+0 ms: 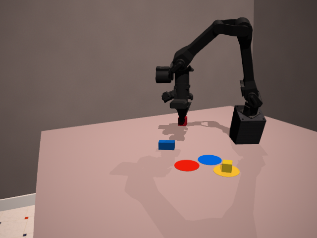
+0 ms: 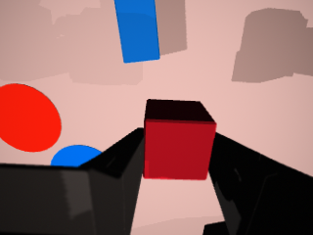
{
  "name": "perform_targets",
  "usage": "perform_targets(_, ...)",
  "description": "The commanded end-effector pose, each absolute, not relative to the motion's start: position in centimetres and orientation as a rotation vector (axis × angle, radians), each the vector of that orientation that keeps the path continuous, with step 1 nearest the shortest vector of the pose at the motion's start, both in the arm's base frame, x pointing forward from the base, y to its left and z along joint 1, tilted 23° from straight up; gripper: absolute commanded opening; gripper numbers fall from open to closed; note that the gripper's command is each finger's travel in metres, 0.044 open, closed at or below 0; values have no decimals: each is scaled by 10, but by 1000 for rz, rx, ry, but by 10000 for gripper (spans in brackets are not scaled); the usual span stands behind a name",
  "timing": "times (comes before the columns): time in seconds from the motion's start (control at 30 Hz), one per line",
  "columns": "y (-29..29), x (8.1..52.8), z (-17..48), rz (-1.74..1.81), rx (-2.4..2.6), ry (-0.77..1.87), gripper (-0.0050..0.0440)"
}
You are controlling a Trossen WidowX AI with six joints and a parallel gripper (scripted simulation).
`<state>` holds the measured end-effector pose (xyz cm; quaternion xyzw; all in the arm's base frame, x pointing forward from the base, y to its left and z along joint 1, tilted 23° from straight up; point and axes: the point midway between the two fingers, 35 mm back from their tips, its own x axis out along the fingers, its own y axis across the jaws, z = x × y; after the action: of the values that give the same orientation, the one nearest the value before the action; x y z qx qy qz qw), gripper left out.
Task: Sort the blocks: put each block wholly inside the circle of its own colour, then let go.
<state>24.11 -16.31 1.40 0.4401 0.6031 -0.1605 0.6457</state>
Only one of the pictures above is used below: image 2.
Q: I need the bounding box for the red cube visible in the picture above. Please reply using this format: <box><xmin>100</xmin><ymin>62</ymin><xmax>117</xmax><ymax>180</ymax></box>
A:
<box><xmin>143</xmin><ymin>99</ymin><xmax>217</xmax><ymax>180</ymax></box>

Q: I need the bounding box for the red circle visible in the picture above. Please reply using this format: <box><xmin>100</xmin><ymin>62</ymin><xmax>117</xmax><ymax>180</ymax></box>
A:
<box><xmin>0</xmin><ymin>83</ymin><xmax>62</xmax><ymax>152</ymax></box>

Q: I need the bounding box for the blue circle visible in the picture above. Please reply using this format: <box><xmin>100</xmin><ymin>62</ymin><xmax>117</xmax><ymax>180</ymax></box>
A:
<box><xmin>50</xmin><ymin>145</ymin><xmax>102</xmax><ymax>165</ymax></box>

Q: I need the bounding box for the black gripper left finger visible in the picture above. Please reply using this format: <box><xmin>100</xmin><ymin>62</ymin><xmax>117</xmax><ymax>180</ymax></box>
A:
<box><xmin>0</xmin><ymin>127</ymin><xmax>145</xmax><ymax>235</ymax></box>

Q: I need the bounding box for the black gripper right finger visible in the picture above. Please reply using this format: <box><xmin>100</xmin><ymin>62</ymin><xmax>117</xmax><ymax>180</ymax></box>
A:
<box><xmin>208</xmin><ymin>132</ymin><xmax>313</xmax><ymax>235</ymax></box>

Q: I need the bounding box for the blue block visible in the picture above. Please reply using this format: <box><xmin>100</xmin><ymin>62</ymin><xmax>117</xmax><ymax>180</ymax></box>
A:
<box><xmin>114</xmin><ymin>0</ymin><xmax>160</xmax><ymax>64</ymax></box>

